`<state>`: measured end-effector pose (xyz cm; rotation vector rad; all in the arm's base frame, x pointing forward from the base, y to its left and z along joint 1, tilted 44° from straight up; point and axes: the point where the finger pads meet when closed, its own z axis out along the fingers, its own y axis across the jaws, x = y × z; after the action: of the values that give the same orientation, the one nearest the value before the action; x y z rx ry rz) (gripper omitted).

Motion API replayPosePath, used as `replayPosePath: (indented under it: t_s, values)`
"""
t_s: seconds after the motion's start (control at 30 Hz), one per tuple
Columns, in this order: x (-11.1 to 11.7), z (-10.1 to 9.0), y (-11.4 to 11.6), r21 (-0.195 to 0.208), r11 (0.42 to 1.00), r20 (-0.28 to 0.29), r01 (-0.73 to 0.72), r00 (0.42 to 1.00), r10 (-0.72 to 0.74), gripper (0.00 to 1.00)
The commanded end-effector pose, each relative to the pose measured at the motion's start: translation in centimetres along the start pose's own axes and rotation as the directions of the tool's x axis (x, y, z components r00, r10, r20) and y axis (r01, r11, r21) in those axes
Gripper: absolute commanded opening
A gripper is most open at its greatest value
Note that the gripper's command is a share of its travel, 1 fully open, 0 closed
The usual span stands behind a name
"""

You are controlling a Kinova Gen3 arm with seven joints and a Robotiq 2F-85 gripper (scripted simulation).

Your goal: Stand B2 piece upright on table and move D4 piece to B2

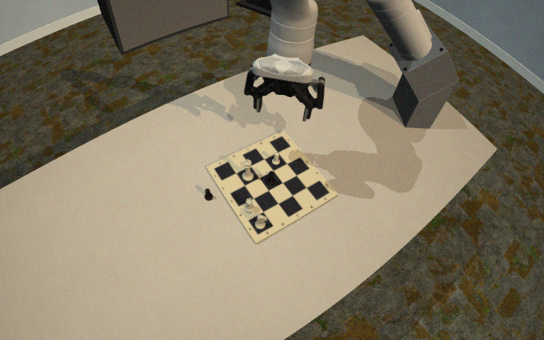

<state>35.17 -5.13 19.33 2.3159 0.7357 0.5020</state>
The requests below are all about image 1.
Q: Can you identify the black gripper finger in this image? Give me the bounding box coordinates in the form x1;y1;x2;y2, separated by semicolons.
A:
288;77;325;122
244;65;281;113

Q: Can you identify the white rook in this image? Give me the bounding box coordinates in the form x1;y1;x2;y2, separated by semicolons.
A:
244;198;254;213

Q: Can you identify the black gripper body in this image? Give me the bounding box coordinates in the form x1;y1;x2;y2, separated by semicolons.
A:
262;77;310;97

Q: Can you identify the white pawn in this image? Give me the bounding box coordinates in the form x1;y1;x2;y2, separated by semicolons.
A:
272;152;280;165

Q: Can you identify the white knight chess piece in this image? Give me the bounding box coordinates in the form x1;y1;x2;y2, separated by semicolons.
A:
255;215;267;230

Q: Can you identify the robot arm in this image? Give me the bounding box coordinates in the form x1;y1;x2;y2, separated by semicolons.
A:
253;0;432;83

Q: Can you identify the black and cream chessboard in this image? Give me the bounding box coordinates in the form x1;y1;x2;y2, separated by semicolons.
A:
206;130;338;244

